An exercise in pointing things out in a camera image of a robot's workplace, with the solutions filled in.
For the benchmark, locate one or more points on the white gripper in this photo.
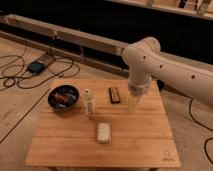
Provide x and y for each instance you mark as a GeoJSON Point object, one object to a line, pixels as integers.
{"type": "Point", "coordinates": [138, 90]}

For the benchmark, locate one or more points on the white wrapped snack packet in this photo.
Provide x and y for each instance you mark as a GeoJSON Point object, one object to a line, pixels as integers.
{"type": "Point", "coordinates": [103, 132]}

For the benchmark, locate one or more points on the white paper cup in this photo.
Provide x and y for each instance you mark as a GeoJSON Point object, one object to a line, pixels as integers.
{"type": "Point", "coordinates": [130, 102]}

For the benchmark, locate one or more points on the wooden folding table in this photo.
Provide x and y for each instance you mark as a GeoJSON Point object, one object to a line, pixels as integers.
{"type": "Point", "coordinates": [112, 137]}

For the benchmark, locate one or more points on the blue power adapter box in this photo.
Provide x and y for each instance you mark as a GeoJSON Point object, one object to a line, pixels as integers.
{"type": "Point", "coordinates": [35, 67]}

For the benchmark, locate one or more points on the dark bowl with snacks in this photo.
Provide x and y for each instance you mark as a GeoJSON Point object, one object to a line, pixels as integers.
{"type": "Point", "coordinates": [63, 97]}

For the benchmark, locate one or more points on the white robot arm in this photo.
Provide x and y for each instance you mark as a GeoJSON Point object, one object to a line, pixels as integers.
{"type": "Point", "coordinates": [146, 60]}

